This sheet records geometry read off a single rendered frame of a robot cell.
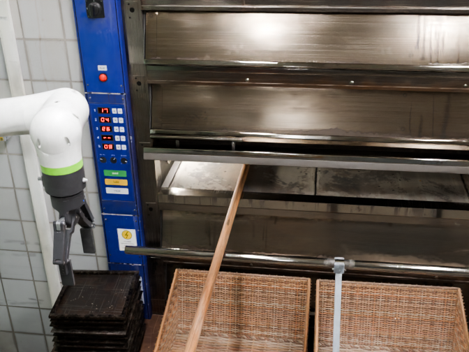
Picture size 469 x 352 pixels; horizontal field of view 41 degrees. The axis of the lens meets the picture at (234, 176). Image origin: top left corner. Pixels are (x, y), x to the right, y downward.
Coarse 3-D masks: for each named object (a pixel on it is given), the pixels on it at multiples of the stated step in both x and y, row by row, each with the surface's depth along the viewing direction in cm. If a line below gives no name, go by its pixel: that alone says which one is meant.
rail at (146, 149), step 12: (252, 156) 214; (264, 156) 213; (276, 156) 212; (288, 156) 212; (300, 156) 211; (312, 156) 210; (324, 156) 210; (336, 156) 209; (348, 156) 209; (360, 156) 208; (372, 156) 208; (384, 156) 208
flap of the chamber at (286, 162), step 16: (160, 144) 233; (192, 144) 234; (208, 144) 234; (176, 160) 218; (192, 160) 217; (208, 160) 216; (224, 160) 215; (240, 160) 214; (256, 160) 214; (272, 160) 213; (288, 160) 212; (304, 160) 211; (320, 160) 211
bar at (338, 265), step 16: (176, 256) 209; (192, 256) 208; (208, 256) 207; (224, 256) 206; (240, 256) 205; (256, 256) 205; (272, 256) 204; (288, 256) 204; (336, 272) 201; (416, 272) 198; (432, 272) 197; (448, 272) 196; (464, 272) 196; (336, 288) 200; (336, 304) 198; (336, 320) 197; (336, 336) 195
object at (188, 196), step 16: (160, 192) 244; (176, 192) 244; (192, 192) 243; (208, 192) 243; (224, 192) 243; (256, 192) 242; (272, 208) 238; (288, 208) 237; (304, 208) 236; (320, 208) 235; (336, 208) 234; (352, 208) 233; (368, 208) 232; (384, 208) 231; (400, 208) 230; (416, 208) 229; (432, 208) 229; (448, 208) 228; (464, 208) 228
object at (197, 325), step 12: (240, 180) 245; (240, 192) 238; (228, 216) 221; (228, 228) 214; (216, 252) 201; (216, 264) 196; (216, 276) 192; (204, 288) 185; (204, 300) 180; (204, 312) 176; (192, 324) 172; (192, 336) 167; (192, 348) 163
